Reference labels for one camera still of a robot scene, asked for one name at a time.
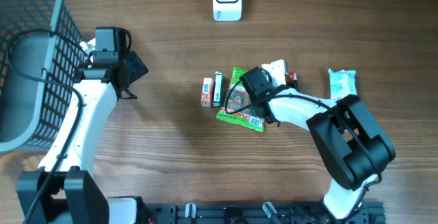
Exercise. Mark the light teal tissue packet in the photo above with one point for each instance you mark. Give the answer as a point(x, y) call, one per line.
point(342, 83)

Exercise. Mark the red chocolate bar wrapper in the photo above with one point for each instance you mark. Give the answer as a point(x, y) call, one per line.
point(292, 78)

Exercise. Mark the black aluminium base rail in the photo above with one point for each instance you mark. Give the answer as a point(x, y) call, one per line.
point(306, 212)

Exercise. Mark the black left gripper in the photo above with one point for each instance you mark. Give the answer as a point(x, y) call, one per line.
point(136, 67)

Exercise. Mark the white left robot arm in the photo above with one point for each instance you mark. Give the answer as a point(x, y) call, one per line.
point(63, 189)

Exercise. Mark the green white gum pack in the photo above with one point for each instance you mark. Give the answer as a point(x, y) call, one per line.
point(217, 94)

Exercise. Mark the grey plastic mesh basket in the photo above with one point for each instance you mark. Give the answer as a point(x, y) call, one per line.
point(39, 55)

